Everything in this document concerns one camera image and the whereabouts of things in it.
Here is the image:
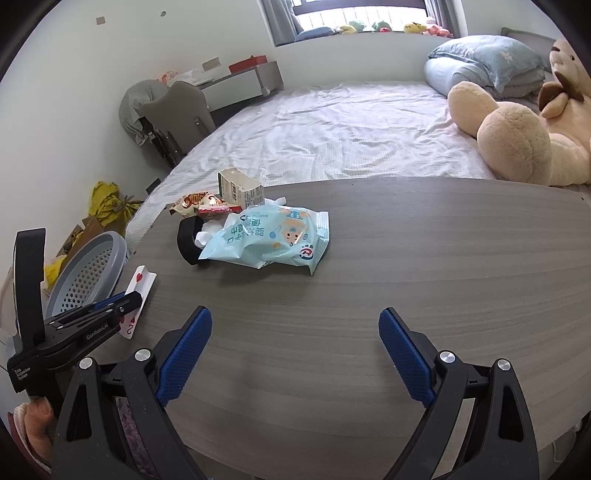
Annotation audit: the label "grey headboard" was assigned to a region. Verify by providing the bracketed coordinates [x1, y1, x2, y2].
[501, 27, 557, 70]

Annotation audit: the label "pink fluffy rug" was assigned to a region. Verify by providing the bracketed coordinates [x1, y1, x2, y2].
[113, 394, 156, 480]

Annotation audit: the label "white playing card box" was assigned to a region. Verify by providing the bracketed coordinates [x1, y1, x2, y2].
[119, 265, 158, 340]

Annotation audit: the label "blue-grey perforated plastic basket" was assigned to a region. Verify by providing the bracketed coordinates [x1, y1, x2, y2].
[44, 231, 129, 320]

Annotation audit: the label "light blue wet wipe packet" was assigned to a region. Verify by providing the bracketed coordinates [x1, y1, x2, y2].
[198, 205, 331, 276]

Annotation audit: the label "brown cardboard box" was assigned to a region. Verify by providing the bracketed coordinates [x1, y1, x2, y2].
[55, 215, 105, 259]

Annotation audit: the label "white and grey desk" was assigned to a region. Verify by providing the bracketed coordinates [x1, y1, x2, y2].
[198, 60, 284, 114]

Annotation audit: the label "large beige teddy bear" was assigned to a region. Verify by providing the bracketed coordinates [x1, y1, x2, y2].
[447, 38, 591, 186]

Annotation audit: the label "blue cushion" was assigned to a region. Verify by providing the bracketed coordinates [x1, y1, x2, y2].
[295, 25, 342, 42]

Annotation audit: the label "small green-white drink carton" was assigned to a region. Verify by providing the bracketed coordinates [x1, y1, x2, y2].
[218, 168, 265, 209]

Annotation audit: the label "light blue pillows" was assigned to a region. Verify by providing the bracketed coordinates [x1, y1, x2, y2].
[424, 34, 548, 100]

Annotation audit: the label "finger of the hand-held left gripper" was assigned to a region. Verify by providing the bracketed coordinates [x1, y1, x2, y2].
[93, 296, 128, 313]
[46, 291, 143, 330]

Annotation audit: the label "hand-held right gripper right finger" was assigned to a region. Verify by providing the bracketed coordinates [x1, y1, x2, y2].
[379, 307, 540, 480]

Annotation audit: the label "snack wrapper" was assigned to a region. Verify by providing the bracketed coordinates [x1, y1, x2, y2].
[168, 191, 243, 217]

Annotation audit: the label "small black box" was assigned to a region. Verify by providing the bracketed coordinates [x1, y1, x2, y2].
[177, 217, 218, 266]

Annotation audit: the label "grey curtain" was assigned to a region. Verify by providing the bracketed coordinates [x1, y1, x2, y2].
[261, 0, 301, 46]
[424, 0, 467, 38]

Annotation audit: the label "barred window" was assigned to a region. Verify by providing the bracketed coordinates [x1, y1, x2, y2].
[291, 0, 428, 36]

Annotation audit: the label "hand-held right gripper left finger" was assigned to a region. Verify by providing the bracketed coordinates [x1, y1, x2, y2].
[52, 305, 214, 480]

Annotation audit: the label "red box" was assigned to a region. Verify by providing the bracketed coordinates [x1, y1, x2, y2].
[228, 55, 269, 73]

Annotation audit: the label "row of small plush toys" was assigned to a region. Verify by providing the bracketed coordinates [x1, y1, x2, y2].
[339, 17, 455, 39]

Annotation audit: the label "grey cloth on chair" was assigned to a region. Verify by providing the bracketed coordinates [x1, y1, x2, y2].
[119, 79, 172, 147]

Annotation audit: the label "person's left hand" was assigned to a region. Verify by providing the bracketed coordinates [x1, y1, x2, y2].
[11, 399, 58, 464]

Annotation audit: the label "bed with white sheet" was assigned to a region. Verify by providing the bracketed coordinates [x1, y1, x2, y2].
[124, 80, 591, 232]

